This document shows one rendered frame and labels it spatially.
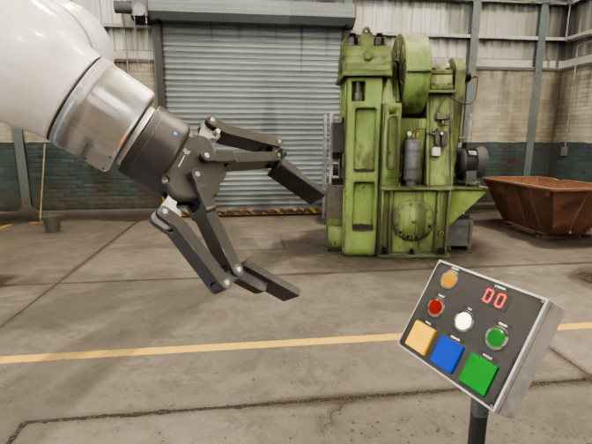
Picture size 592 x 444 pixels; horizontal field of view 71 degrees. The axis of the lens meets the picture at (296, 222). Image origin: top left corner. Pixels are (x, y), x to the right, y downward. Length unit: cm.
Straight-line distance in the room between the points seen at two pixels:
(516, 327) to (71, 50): 100
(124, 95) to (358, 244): 524
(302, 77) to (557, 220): 506
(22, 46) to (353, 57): 513
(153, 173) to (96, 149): 5
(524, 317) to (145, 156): 91
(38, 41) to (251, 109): 800
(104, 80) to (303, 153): 806
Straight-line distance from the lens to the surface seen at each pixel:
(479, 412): 134
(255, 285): 42
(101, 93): 39
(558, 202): 712
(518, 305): 111
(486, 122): 979
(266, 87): 841
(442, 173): 566
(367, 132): 546
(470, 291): 119
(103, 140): 39
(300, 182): 50
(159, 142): 39
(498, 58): 1017
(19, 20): 40
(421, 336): 123
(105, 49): 55
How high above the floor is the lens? 155
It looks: 11 degrees down
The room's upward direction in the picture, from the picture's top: straight up
